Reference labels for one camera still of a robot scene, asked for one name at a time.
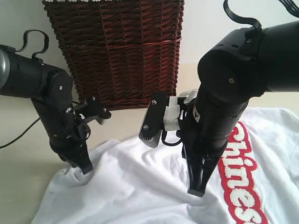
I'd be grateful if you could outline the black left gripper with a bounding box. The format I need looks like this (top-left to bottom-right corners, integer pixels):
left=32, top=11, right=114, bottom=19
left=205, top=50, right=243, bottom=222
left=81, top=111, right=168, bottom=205
left=31, top=93, right=93, bottom=175

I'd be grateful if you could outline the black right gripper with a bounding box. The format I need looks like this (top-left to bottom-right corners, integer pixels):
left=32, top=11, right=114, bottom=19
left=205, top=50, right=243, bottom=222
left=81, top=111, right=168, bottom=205
left=180, top=88, right=248, bottom=196

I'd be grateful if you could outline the white t-shirt red lettering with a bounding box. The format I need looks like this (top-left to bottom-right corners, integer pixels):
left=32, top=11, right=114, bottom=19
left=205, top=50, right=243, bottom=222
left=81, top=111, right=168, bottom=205
left=33, top=108, right=299, bottom=224

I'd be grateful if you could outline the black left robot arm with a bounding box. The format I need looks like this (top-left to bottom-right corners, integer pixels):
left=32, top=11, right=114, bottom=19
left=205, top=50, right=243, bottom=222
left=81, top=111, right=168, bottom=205
left=0, top=45, right=93, bottom=174

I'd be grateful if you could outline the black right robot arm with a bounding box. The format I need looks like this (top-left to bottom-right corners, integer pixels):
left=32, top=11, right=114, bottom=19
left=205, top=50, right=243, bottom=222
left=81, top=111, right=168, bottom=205
left=178, top=21, right=299, bottom=197

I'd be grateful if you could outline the dark red wicker basket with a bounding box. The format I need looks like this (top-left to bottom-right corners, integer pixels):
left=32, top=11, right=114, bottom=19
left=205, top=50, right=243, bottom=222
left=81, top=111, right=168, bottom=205
left=43, top=0, right=185, bottom=110

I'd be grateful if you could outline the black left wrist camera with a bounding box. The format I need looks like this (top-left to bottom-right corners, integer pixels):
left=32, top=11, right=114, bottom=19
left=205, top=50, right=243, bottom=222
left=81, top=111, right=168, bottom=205
left=74, top=97, right=112, bottom=125

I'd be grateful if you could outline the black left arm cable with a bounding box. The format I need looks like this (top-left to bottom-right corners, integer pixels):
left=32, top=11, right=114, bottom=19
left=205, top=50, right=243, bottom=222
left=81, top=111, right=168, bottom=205
left=0, top=29, right=92, bottom=149

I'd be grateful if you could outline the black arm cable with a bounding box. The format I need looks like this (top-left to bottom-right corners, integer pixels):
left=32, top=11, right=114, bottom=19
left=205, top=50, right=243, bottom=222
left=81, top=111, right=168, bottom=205
left=0, top=29, right=92, bottom=149
left=161, top=0, right=299, bottom=146

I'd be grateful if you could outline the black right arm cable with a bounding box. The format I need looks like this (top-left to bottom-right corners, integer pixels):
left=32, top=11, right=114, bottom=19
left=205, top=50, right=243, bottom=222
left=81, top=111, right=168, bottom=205
left=161, top=0, right=299, bottom=146

